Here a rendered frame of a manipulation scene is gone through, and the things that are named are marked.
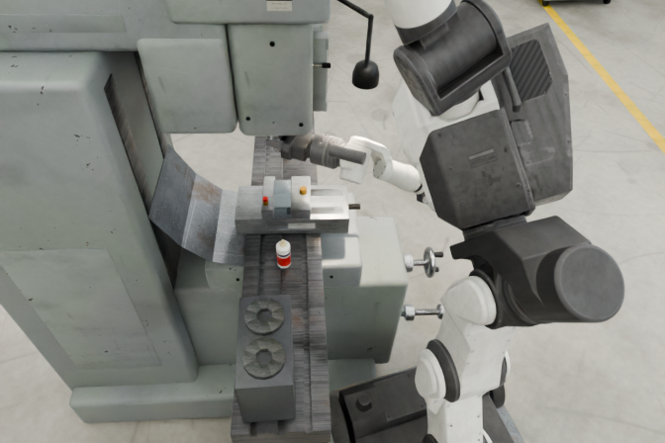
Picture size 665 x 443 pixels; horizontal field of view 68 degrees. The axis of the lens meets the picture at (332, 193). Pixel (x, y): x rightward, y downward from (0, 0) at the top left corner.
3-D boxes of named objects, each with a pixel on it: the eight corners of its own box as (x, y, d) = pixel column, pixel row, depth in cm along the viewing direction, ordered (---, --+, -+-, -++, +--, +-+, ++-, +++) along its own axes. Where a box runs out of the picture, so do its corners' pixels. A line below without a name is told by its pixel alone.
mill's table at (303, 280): (314, 128, 205) (314, 112, 200) (331, 442, 118) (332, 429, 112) (258, 128, 204) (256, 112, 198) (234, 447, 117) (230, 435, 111)
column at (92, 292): (217, 307, 240) (138, -12, 130) (205, 403, 207) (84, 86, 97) (111, 310, 237) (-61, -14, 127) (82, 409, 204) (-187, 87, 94)
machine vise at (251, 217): (345, 199, 165) (347, 175, 157) (348, 233, 154) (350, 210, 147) (240, 200, 163) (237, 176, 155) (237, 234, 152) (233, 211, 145)
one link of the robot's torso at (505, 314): (582, 312, 83) (558, 245, 86) (514, 333, 80) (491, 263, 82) (537, 313, 96) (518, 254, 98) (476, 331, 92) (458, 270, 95)
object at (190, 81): (243, 82, 139) (234, -9, 121) (237, 135, 122) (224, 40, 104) (175, 83, 138) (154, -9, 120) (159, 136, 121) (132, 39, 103)
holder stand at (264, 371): (292, 333, 129) (290, 291, 115) (296, 419, 114) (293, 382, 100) (246, 336, 128) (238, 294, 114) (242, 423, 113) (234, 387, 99)
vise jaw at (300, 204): (310, 184, 159) (310, 175, 156) (311, 219, 149) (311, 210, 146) (291, 185, 159) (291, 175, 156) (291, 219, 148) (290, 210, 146)
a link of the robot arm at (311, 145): (298, 116, 139) (337, 126, 136) (300, 142, 146) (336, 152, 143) (279, 141, 130) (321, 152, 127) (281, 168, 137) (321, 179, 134)
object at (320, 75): (326, 103, 134) (328, 31, 119) (327, 112, 131) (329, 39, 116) (311, 103, 133) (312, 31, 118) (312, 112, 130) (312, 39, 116)
